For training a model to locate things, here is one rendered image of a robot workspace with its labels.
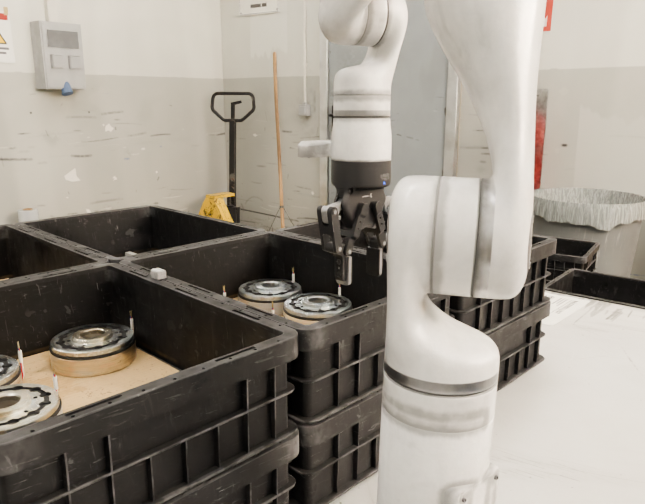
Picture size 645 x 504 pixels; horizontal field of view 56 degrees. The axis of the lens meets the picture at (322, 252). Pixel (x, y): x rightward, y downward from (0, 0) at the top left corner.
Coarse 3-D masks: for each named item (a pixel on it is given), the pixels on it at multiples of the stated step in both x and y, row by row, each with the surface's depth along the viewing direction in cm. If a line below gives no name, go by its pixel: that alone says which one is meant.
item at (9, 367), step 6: (0, 360) 72; (6, 360) 72; (12, 360) 71; (0, 366) 70; (6, 366) 70; (12, 366) 70; (18, 366) 70; (0, 372) 68; (6, 372) 68; (12, 372) 68; (0, 378) 67; (6, 378) 67; (0, 384) 66
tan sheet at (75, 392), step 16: (48, 352) 81; (144, 352) 81; (32, 368) 77; (48, 368) 77; (128, 368) 77; (144, 368) 77; (160, 368) 77; (48, 384) 72; (64, 384) 72; (80, 384) 72; (96, 384) 72; (112, 384) 72; (128, 384) 72; (64, 400) 68; (80, 400) 68; (96, 400) 68
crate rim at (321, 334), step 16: (224, 240) 101; (240, 240) 103; (288, 240) 104; (304, 240) 101; (144, 256) 91; (160, 256) 92; (384, 256) 91; (144, 272) 83; (192, 288) 76; (240, 304) 70; (368, 304) 70; (384, 304) 70; (272, 320) 65; (288, 320) 65; (336, 320) 65; (352, 320) 66; (368, 320) 68; (384, 320) 71; (304, 336) 62; (320, 336) 63; (336, 336) 65
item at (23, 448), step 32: (0, 288) 76; (160, 288) 77; (256, 320) 65; (256, 352) 57; (288, 352) 60; (160, 384) 50; (192, 384) 52; (224, 384) 55; (64, 416) 45; (96, 416) 46; (128, 416) 48; (0, 448) 42; (32, 448) 43; (64, 448) 45
